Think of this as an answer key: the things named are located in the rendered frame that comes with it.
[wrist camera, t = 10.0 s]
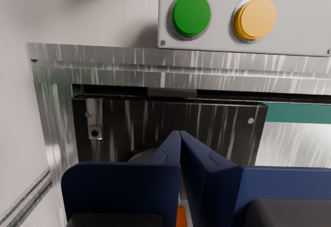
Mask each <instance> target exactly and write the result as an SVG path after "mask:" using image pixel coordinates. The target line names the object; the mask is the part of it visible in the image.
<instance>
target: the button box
mask: <svg viewBox="0 0 331 227"><path fill-rule="evenodd" d="M177 1H178V0H159V6H158V37H157V47H158V48H159V49H169V50H189V51H208V52H228V53H247V54H267V55H286V56H306V57H325V58H328V57H331V0H270V1H271V2H272V3H273V4H274V6H275V8H276V22H275V25H274V27H273V28H272V30H271V31H270V32H269V33H268V34H267V35H266V36H264V37H262V38H259V39H245V38H243V37H242V36H241V35H240V34H239V33H238V32H237V29H236V26H235V19H236V15H237V13H238V11H239V10H240V8H241V7H242V6H243V5H244V4H245V3H247V2H248V1H250V0H206V1H207V2H208V4H209V7H210V20H209V23H208V25H207V27H206V28H205V29H204V30H203V31H202V32H201V33H199V34H197V35H194V36H184V35H182V34H180V33H179V32H178V31H177V30H176V29H175V27H174V25H173V22H172V11H173V7H174V5H175V3H176V2H177Z"/></svg>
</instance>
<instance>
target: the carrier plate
mask: <svg viewBox="0 0 331 227"><path fill-rule="evenodd" d="M71 104H72V112H73V120H74V129H75V137H76V146H77V153H78V162H79V163H80V162H87V161H95V162H122V161H123V160H124V158H125V157H126V156H127V155H128V154H129V153H130V152H131V151H133V150H134V149H135V148H137V147H138V146H140V145H142V144H145V143H147V142H151V141H154V140H160V139H166V138H167V137H168V136H169V135H170V134H171V132H172V131H173V130H177V131H186V132H187V133H189V134H190V135H191V136H193V137H194V138H196V139H197V140H199V141H200V142H202V143H203V144H205V145H206V146H208V147H209V148H210V149H212V150H213V151H215V152H216V153H218V154H219V155H221V156H223V157H224V158H226V159H228V160H229V161H231V162H233V163H235V164H237V165H255V162H256V158H257V154H258V150H259V145H260V141H261V137H262V133H263V129H264V125H265V119H266V115H267V111H268V106H267V105H265V104H263V103H261V102H257V101H234V100H210V99H187V98H163V97H129V96H105V95H82V94H78V95H76V96H74V97H72V98H71ZM91 124H96V125H104V137H103V138H102V139H89V133H88V127H89V126H90V125H91Z"/></svg>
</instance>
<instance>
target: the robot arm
mask: <svg viewBox="0 0 331 227"><path fill-rule="evenodd" d="M180 173H182V177H183V182H184V187H185V191H186V196H187V200H188V205H189V209H190V214H191V218H192V223H193V227H331V168H326V167H295V166H259V165H237V164H235V163H233V162H231V161H229V160H228V159H226V158H224V157H223V156H221V155H219V154H218V153H216V152H215V151H213V150H212V149H210V148H209V147H208V146H206V145H205V144H203V143H202V142H200V141H199V140H197V139H196V138H194V137H193V136H191V135H190V134H189V133H187V132H186V131H177V130H173V131H172V132H171V134H170V135H169V136H168V137H167V138H166V140H165V141H164V142H163V143H162V145H161V146H160V147H159V148H158V149H157V151H156V152H155V153H154V154H153V155H152V156H151V157H150V158H149V159H147V160H146V161H145V162H95V161H87V162H80V163H77V164H75V165H73V166H72V167H70V168H69V169H67V170H66V172H65V173H64V174H63V176H62V179H61V189H62V195H63V201H64V207H65V212H66V220H67V226H66V227H176V220H177V208H178V197H179V185H180Z"/></svg>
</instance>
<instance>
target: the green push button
mask: <svg viewBox="0 0 331 227"><path fill-rule="evenodd" d="M209 20H210V7H209V4H208V2H207V1H206V0H178V1H177V2H176V3H175V5H174V7H173V11H172V22H173V25H174V27H175V29H176V30H177V31H178V32H179V33H180V34H182V35H184V36H194V35H197V34H199V33H201V32H202V31H203V30H204V29H205V28H206V27H207V25H208V23H209Z"/></svg>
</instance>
